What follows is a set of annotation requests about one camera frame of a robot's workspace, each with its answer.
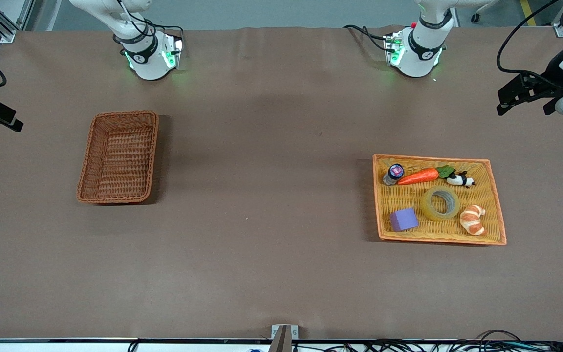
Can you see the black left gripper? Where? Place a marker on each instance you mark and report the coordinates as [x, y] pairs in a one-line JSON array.
[[547, 81]]

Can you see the yellowish clear tape roll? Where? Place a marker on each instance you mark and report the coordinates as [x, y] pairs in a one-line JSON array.
[[439, 217]]

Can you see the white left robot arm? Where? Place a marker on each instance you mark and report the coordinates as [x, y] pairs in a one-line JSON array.
[[421, 54]]

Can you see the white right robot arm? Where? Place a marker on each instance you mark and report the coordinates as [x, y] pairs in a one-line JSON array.
[[147, 63]]

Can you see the brown wicker basket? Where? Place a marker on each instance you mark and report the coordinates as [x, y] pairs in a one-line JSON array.
[[115, 161]]

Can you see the orange wicker basket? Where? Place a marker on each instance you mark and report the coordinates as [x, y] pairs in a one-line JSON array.
[[438, 232]]

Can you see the white chair leg with caster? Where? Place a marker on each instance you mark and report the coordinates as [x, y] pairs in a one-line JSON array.
[[475, 18]]

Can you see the black white panda toy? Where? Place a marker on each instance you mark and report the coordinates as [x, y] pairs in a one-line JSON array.
[[462, 181]]

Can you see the orange toy carrot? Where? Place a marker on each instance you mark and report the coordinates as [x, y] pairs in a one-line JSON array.
[[418, 176]]

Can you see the toy croissant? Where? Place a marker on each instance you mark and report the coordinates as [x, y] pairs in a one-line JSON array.
[[472, 220]]

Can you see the small bottle purple cap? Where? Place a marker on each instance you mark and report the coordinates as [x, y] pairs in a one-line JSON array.
[[395, 172]]

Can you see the purple cube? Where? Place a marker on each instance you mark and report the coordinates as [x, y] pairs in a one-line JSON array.
[[403, 220]]

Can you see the small aluminium corner bracket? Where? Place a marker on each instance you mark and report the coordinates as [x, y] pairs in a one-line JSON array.
[[561, 31]]

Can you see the aluminium frame profile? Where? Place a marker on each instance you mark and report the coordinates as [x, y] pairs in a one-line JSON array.
[[5, 32]]

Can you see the white table edge rail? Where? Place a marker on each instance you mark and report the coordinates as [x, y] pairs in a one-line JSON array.
[[66, 346]]

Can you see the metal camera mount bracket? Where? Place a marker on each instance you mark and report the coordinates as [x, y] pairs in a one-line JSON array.
[[281, 337]]

